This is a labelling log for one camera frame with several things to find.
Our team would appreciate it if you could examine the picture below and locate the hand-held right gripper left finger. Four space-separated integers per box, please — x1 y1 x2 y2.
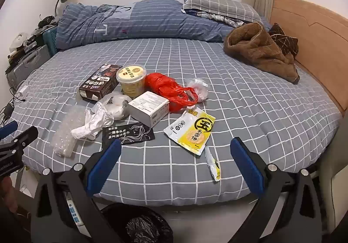
31 138 123 243

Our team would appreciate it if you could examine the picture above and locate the brown diamond pattern cloth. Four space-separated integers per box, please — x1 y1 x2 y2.
269 23 299 56

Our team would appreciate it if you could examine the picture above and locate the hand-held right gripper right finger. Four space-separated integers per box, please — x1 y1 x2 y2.
230 137 323 243

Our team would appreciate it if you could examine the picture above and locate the white round object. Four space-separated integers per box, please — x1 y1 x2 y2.
9 32 29 53

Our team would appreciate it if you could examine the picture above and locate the wooden headboard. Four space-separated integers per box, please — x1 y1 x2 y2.
269 0 348 113

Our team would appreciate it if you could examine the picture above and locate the grey checked bed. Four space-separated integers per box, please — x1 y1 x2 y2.
16 36 343 207

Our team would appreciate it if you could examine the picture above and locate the grey suitcase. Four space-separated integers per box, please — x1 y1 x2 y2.
6 44 52 88

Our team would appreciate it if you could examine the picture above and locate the clear plastic bag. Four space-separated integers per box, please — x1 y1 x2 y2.
186 78 209 102

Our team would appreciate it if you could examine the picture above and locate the cream chair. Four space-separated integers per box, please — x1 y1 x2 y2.
321 123 348 243

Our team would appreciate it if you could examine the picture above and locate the dark patterned cloth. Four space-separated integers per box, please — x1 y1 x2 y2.
196 10 245 27

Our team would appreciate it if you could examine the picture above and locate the black-lined trash bin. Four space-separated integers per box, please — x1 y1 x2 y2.
100 202 174 243

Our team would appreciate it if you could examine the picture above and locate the small yellow white sachet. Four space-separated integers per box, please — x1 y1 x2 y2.
204 146 222 181

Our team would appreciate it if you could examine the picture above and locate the white power strip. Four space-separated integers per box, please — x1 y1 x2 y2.
64 191 83 228

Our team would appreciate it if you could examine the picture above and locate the white charger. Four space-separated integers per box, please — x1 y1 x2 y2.
18 85 33 99

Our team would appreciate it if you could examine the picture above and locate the white cardboard box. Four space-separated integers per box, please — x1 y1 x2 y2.
128 91 170 128

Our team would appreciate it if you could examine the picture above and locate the yellow white snack packet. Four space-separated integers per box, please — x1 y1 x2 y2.
164 107 216 156

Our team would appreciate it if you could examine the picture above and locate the clear bubble wrap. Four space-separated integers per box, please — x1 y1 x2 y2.
52 112 90 157

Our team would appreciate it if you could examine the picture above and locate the blue striped quilt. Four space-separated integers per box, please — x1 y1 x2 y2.
56 0 272 49

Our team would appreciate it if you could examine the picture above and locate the grey checked pillow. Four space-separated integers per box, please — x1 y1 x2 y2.
182 0 261 24

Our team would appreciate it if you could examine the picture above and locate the black bag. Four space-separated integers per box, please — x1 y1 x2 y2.
38 15 59 28

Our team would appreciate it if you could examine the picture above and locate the white paper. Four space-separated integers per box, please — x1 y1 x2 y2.
71 103 115 140

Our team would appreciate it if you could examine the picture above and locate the black wipe packet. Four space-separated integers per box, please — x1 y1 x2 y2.
102 122 155 152

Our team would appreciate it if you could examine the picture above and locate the yellow lidded cup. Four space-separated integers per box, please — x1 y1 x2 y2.
116 65 148 99

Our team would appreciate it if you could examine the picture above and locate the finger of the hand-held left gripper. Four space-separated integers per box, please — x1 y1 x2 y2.
0 121 18 140
0 126 39 151

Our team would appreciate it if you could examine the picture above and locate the teal suitcase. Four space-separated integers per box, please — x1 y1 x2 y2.
42 25 59 54

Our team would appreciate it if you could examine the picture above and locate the brown fleece garment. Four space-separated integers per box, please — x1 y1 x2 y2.
223 22 300 85

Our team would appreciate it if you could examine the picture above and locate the brown snack box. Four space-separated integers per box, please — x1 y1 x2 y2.
79 64 123 102

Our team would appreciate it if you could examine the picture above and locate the red plastic bag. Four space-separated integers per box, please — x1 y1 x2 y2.
144 72 198 113

